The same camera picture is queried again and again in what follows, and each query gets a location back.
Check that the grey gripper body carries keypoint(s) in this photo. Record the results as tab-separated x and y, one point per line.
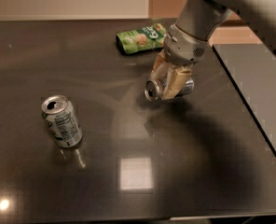
184	48

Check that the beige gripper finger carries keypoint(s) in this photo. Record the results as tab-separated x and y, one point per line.
160	66
177	76

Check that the slim silver redbull can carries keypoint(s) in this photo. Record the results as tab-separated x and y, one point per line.
154	88

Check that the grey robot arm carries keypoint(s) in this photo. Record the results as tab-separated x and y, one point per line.
200	18

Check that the white green soda can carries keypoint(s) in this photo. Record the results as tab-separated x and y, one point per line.
60	116

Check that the green snack bag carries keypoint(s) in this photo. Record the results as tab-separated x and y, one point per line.
142	39

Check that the grey side table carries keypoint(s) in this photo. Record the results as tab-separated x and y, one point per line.
252	68

